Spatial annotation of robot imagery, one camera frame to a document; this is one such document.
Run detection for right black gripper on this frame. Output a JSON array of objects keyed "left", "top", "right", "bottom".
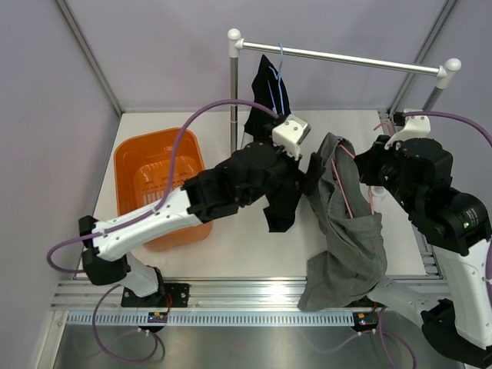
[{"left": 356, "top": 135, "right": 421, "bottom": 215}]

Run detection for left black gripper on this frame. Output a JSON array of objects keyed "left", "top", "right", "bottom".
[{"left": 241, "top": 125, "right": 324, "bottom": 206}]

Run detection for pink wire hanger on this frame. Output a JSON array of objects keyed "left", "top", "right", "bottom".
[{"left": 331, "top": 121, "right": 393, "bottom": 220}]

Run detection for black shorts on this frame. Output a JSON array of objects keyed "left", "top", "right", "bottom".
[{"left": 244, "top": 55, "right": 303, "bottom": 233}]

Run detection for grey shorts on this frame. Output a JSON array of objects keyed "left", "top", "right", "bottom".
[{"left": 298, "top": 133, "right": 387, "bottom": 311}]

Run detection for blue wire hanger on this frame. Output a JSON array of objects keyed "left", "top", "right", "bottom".
[{"left": 268, "top": 42, "right": 290, "bottom": 116}]

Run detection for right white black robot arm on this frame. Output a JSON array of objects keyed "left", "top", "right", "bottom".
[{"left": 348, "top": 135, "right": 491, "bottom": 368}]

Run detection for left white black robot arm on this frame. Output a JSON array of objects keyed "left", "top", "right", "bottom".
[{"left": 79, "top": 142, "right": 324, "bottom": 307}]

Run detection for silver white clothes rack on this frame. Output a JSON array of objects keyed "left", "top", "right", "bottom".
[{"left": 227, "top": 28, "right": 463, "bottom": 197}]

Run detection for orange plastic basket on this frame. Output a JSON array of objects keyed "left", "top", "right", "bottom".
[{"left": 113, "top": 128, "right": 213, "bottom": 252}]

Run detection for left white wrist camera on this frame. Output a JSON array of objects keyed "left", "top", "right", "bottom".
[{"left": 271, "top": 114, "right": 311, "bottom": 161}]

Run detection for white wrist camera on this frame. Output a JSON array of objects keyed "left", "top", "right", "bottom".
[
  {"left": 384, "top": 109, "right": 431, "bottom": 150},
  {"left": 271, "top": 114, "right": 311, "bottom": 161}
]

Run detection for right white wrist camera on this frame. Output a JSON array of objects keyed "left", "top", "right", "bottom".
[{"left": 384, "top": 109, "right": 431, "bottom": 150}]

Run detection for aluminium mounting rail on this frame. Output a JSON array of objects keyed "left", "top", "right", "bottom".
[{"left": 50, "top": 278, "right": 306, "bottom": 311}]

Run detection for white slotted cable duct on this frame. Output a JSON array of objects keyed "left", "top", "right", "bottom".
[{"left": 67, "top": 311, "right": 354, "bottom": 327}]

